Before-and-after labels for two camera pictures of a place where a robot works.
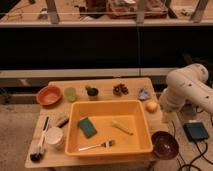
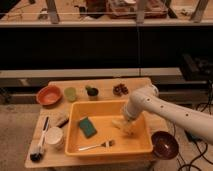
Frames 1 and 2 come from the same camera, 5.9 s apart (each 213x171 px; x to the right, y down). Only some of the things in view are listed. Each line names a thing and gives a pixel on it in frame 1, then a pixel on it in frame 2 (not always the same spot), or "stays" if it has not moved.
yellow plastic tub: [103, 113] stays
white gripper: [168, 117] -> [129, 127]
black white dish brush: [36, 156] stays
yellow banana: [122, 126] stays
